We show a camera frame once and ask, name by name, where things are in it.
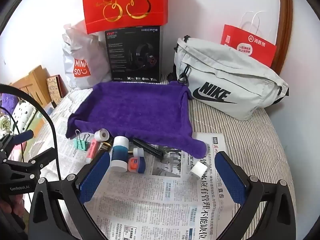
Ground striped bed sheet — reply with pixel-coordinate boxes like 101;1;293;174
160;74;297;215

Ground pink tube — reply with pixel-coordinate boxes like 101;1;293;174
86;138;100;163

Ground white charger plug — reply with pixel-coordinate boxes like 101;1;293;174
187;161;208;183

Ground purple plush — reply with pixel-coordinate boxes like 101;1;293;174
0;92;19;115

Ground black USB stick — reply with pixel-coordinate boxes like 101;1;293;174
132;137;167;158

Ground black headphone box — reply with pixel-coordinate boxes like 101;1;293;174
104;25;164;83

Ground black cable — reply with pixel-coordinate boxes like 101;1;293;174
0;84;62;182

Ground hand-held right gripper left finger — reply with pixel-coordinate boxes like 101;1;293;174
28;152;111;240

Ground red paper bag white handles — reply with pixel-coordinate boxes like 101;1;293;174
220;11;277;68

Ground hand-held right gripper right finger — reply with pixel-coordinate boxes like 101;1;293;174
214;151;297;240

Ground white tape roll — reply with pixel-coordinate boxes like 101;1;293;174
94;129;110;142

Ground white spotted pillow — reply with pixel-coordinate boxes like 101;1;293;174
11;100;37;133

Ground grey waist bag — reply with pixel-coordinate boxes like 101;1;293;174
172;35;290;122

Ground patterned notebook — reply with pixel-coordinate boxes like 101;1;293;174
46;74;68;105

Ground purple towel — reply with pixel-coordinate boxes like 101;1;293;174
65;80;209;159

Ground person's left hand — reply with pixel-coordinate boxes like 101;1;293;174
0;194;27;220

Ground teal and white container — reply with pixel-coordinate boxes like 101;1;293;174
110;135;130;172

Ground green binder clip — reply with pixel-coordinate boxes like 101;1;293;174
73;129;91;152

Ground white plastic shopping bag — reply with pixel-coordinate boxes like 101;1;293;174
62;21;112;89

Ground brown wooden headboard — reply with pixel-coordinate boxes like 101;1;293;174
271;0;293;74

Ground red gift bag gold print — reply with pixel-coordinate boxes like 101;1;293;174
82;0;168;34

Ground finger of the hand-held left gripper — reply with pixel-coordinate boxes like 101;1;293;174
11;129;34;144
27;147;56;170

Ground orange and blue jar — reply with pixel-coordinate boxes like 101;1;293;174
127;156;145;174

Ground newspaper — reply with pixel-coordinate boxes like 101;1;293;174
54;90;237;240

